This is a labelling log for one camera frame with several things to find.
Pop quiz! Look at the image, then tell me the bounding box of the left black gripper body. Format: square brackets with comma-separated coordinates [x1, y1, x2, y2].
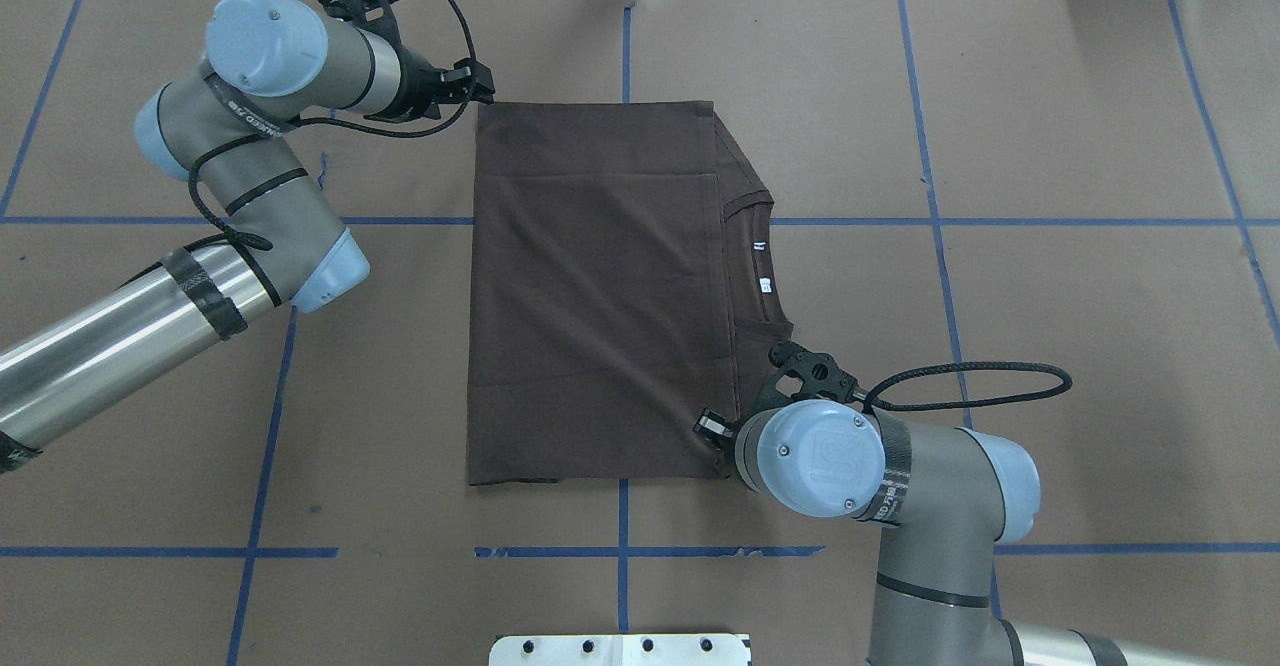
[396, 47, 475, 123]

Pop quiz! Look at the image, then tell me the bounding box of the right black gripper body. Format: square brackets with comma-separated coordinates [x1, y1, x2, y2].
[717, 412, 762, 473]

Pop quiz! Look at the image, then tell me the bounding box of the brown t-shirt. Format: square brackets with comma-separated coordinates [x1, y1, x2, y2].
[466, 101, 794, 487]

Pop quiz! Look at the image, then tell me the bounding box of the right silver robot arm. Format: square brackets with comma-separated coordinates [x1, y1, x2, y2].
[694, 400, 1203, 665]

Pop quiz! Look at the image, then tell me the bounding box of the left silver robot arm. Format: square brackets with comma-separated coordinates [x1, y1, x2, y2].
[3, 0, 495, 473]

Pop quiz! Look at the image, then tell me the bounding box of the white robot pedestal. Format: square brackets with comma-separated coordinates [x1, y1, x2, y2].
[488, 633, 753, 665]

